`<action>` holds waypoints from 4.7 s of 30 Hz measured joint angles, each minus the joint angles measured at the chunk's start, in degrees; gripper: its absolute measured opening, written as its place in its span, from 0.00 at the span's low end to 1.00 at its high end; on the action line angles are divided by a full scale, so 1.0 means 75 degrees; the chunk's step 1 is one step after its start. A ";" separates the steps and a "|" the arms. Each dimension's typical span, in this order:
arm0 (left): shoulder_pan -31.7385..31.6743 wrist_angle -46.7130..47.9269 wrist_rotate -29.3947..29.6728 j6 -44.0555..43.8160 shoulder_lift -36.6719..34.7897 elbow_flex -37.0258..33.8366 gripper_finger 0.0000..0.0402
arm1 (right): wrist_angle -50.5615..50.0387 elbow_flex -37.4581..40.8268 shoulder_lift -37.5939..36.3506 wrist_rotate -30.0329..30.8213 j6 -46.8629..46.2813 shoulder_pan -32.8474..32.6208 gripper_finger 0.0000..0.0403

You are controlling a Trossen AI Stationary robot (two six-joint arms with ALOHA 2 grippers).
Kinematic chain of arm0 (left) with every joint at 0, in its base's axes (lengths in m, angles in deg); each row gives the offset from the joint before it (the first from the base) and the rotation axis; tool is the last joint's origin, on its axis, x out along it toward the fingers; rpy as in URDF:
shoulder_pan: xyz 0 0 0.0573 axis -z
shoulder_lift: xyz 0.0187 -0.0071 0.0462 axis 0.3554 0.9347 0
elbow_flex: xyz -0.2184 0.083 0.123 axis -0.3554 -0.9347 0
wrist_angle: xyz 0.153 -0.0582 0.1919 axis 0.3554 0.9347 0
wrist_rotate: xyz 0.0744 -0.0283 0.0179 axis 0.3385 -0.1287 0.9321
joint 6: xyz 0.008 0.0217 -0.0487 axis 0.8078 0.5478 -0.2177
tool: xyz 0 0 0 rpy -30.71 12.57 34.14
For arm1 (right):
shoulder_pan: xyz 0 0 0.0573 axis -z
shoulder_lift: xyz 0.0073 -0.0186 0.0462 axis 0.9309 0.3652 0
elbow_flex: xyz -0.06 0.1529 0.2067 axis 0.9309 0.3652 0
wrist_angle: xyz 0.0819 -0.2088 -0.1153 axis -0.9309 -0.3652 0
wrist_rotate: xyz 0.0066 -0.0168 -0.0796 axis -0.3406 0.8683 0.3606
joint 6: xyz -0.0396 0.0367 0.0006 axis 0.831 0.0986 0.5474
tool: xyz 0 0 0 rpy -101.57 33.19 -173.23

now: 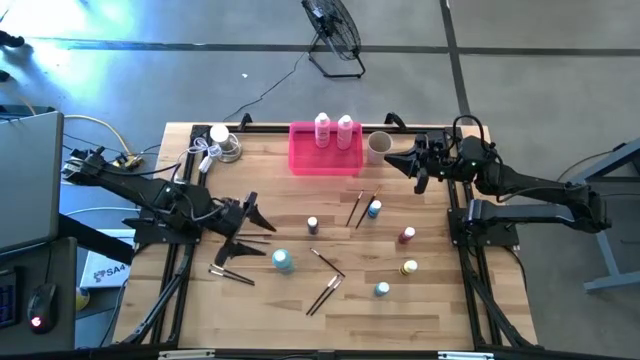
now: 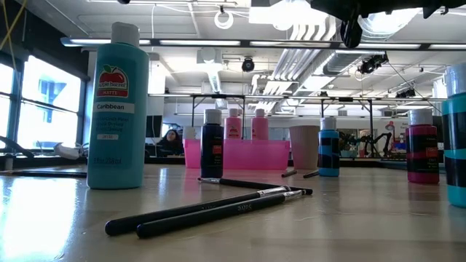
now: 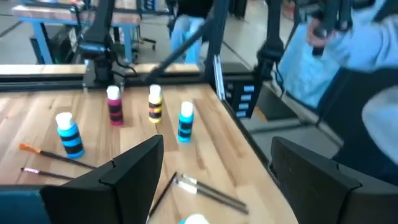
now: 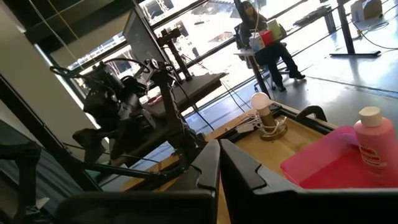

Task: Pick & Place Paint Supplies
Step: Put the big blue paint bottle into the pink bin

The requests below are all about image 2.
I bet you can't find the beige ribbed cup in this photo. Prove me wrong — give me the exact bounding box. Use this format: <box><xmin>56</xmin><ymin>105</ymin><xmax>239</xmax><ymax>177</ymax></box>
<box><xmin>288</xmin><ymin>125</ymin><xmax>320</xmax><ymax>170</ymax></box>

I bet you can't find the pink plastic bin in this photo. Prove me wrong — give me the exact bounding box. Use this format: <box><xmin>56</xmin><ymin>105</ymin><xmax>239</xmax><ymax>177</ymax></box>
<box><xmin>182</xmin><ymin>138</ymin><xmax>291</xmax><ymax>171</ymax></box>

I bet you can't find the black ceiling camera rig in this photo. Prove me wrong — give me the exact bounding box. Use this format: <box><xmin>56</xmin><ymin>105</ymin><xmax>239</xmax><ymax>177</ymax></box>
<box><xmin>358</xmin><ymin>52</ymin><xmax>390</xmax><ymax>76</ymax></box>

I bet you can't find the large teal paint bottle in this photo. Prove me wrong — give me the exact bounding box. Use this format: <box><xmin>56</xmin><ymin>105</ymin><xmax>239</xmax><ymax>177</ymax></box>
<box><xmin>86</xmin><ymin>21</ymin><xmax>150</xmax><ymax>191</ymax></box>

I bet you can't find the yellow hanging cable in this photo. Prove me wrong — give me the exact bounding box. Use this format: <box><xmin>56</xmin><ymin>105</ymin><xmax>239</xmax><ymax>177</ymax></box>
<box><xmin>0</xmin><ymin>0</ymin><xmax>29</xmax><ymax>77</ymax></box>

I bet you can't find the black metal station frame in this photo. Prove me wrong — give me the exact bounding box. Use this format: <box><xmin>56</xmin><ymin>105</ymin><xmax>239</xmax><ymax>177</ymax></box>
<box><xmin>320</xmin><ymin>96</ymin><xmax>375</xmax><ymax>158</ymax></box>
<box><xmin>189</xmin><ymin>93</ymin><xmax>247</xmax><ymax>140</ymax></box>

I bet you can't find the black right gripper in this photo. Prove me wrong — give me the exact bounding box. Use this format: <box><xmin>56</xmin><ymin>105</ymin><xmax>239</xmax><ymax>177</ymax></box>
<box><xmin>310</xmin><ymin>0</ymin><xmax>401</xmax><ymax>49</ymax></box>

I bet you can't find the small light teal paint bottle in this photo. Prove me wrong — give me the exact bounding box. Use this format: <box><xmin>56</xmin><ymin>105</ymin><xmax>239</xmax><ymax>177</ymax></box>
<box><xmin>441</xmin><ymin>63</ymin><xmax>466</xmax><ymax>209</ymax></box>

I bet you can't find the large pink paint bottle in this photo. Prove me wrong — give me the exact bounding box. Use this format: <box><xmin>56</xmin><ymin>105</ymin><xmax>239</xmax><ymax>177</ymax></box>
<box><xmin>251</xmin><ymin>108</ymin><xmax>269</xmax><ymax>141</ymax></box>
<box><xmin>224</xmin><ymin>108</ymin><xmax>242</xmax><ymax>140</ymax></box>

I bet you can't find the person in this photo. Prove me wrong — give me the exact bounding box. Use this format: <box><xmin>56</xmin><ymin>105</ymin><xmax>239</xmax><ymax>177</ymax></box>
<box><xmin>157</xmin><ymin>129</ymin><xmax>185</xmax><ymax>156</ymax></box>

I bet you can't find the small blue paint bottle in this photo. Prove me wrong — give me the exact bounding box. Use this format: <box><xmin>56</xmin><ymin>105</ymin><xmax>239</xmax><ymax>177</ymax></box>
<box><xmin>317</xmin><ymin>116</ymin><xmax>341</xmax><ymax>178</ymax></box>

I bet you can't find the small dark purple paint bottle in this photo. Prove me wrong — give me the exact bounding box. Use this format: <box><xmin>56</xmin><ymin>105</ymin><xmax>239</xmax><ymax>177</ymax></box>
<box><xmin>200</xmin><ymin>108</ymin><xmax>225</xmax><ymax>179</ymax></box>

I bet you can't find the black beam with light strips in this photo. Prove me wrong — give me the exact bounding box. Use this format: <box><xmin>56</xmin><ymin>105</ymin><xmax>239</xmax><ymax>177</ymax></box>
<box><xmin>60</xmin><ymin>36</ymin><xmax>466</xmax><ymax>52</ymax></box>

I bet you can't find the black computer monitor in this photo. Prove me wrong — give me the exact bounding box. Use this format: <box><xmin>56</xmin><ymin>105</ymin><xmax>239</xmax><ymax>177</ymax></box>
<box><xmin>146</xmin><ymin>115</ymin><xmax>163</xmax><ymax>138</ymax></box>

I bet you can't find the white hanging ring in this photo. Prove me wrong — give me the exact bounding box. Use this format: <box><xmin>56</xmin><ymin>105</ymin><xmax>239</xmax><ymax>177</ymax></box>
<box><xmin>213</xmin><ymin>9</ymin><xmax>234</xmax><ymax>31</ymax></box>

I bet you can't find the small magenta paint bottle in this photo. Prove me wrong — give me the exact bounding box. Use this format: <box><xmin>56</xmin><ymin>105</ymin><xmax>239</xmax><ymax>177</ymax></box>
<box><xmin>405</xmin><ymin>108</ymin><xmax>441</xmax><ymax>185</ymax></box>

